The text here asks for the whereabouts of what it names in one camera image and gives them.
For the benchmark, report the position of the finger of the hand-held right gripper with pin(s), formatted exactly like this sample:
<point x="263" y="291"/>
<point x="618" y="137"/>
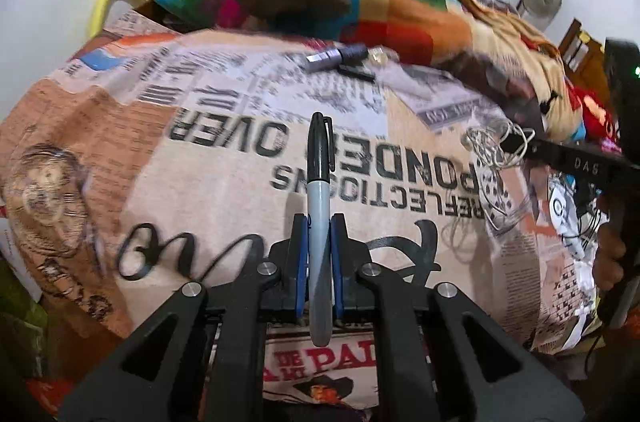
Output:
<point x="575" y="160"/>

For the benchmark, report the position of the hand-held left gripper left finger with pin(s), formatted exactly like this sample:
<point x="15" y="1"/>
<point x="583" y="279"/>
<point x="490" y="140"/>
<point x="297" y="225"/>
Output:
<point x="300" y="272"/>

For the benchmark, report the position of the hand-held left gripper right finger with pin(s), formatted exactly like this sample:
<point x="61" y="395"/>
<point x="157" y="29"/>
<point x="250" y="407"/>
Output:
<point x="337" y="272"/>

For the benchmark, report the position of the black grey marker pen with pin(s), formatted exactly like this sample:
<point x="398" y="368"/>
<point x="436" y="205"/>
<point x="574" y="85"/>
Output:
<point x="319" y="182"/>

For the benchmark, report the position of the person's right hand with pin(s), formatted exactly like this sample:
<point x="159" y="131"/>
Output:
<point x="607" y="257"/>

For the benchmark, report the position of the red plush toy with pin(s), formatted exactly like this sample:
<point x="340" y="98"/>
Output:
<point x="592" y="110"/>

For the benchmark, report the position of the wooden headboard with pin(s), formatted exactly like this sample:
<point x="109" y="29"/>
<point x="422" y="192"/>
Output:
<point x="580" y="47"/>

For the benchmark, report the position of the yellow cartoon blanket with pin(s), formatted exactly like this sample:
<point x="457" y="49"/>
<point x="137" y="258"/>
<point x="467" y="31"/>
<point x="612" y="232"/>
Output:
<point x="520" y="62"/>

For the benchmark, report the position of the newspaper print blanket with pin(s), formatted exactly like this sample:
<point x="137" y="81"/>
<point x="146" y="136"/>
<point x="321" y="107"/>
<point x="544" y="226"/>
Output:
<point x="200" y="182"/>

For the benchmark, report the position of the grey purple tube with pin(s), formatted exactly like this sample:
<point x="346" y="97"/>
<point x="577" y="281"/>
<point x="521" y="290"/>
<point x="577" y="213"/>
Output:
<point x="335" y="56"/>

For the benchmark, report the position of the small clear wrapper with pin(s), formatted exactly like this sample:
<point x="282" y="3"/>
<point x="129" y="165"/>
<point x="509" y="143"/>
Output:
<point x="377" y="56"/>

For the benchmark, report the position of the green bag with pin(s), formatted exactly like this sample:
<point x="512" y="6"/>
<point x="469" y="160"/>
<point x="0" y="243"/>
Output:
<point x="20" y="317"/>

